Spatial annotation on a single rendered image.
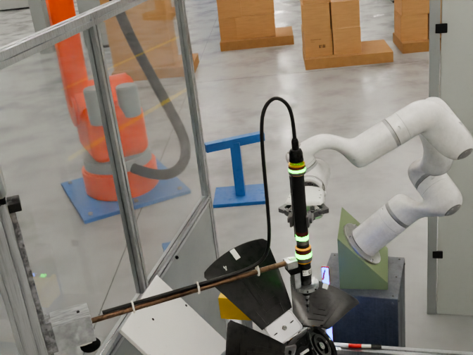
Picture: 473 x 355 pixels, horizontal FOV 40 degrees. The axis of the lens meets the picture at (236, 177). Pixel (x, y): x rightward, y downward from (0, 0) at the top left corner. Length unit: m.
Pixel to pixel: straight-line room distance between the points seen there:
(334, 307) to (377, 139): 0.52
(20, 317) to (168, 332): 0.44
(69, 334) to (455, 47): 2.39
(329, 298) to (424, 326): 1.92
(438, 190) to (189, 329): 1.02
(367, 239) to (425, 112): 0.72
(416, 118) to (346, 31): 7.41
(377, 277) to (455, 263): 1.38
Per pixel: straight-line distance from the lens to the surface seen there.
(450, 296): 3.98
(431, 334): 3.88
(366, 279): 2.53
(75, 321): 1.62
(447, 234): 3.77
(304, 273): 1.79
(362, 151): 1.91
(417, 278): 4.35
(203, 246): 3.19
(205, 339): 1.93
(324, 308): 2.01
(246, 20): 10.94
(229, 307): 2.33
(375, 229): 2.48
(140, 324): 1.79
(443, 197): 2.38
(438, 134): 2.01
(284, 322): 1.84
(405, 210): 2.44
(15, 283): 1.55
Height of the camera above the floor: 2.35
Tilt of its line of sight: 23 degrees down
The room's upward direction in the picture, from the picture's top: 7 degrees counter-clockwise
